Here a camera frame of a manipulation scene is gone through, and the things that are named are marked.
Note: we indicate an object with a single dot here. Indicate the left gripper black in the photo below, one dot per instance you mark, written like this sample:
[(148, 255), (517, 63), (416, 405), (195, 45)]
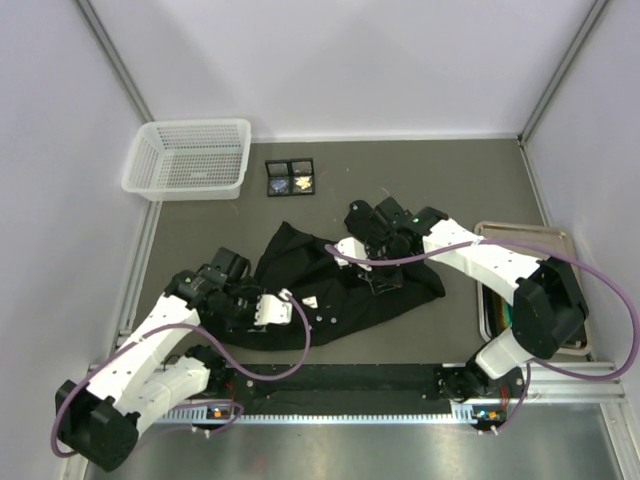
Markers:
[(239, 306)]

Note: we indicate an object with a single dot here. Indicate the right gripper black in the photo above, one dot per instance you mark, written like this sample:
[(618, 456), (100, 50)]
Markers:
[(376, 267)]

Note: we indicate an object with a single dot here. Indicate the black button shirt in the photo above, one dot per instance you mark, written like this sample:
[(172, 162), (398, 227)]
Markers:
[(336, 301)]

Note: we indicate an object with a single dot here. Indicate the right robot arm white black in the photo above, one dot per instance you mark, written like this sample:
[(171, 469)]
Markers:
[(544, 295)]

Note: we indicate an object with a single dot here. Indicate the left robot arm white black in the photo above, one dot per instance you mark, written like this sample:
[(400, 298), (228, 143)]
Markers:
[(103, 416)]

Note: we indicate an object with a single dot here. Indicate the black box gold brooch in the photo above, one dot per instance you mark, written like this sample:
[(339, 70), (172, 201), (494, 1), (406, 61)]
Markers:
[(303, 179)]

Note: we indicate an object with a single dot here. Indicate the green black mat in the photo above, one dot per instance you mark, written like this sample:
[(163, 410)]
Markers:
[(502, 314)]

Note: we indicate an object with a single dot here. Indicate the white perforated plastic basket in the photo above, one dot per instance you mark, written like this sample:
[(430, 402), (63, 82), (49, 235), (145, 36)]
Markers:
[(188, 160)]

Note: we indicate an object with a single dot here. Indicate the metal tray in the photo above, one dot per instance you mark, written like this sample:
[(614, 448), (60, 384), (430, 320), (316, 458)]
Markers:
[(579, 344)]

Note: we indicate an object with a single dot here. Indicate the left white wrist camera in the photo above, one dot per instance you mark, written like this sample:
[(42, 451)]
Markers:
[(274, 309)]

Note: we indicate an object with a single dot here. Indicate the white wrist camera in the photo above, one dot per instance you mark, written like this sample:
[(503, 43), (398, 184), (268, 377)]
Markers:
[(351, 252), (274, 309)]

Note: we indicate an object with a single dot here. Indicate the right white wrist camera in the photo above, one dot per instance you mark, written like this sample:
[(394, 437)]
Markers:
[(351, 252)]

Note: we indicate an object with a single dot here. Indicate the grey slotted cable duct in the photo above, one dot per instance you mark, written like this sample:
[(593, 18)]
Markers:
[(454, 414)]

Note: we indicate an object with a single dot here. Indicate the aluminium rail frame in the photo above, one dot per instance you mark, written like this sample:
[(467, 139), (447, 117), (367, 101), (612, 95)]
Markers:
[(582, 382)]

